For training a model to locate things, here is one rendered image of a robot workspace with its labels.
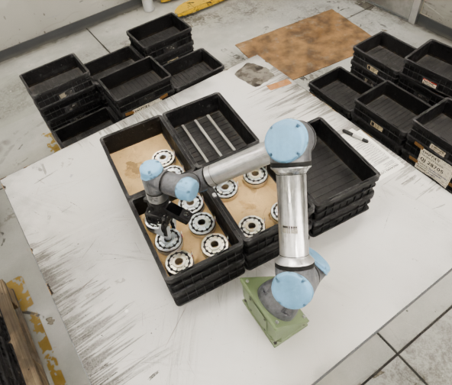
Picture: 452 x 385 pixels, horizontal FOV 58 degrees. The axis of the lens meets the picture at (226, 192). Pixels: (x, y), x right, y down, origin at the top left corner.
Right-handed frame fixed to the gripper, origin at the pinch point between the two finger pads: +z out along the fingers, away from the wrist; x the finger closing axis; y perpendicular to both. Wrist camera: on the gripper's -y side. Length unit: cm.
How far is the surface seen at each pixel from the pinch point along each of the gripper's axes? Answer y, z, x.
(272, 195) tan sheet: -32.4, -0.2, -29.0
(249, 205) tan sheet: -24.5, 0.4, -21.5
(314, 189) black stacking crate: -48, -1, -36
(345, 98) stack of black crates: -52, 44, -169
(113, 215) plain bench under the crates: 36.1, 14.1, -12.2
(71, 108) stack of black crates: 126, 37, -106
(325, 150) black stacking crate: -49, -3, -58
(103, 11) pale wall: 203, 51, -281
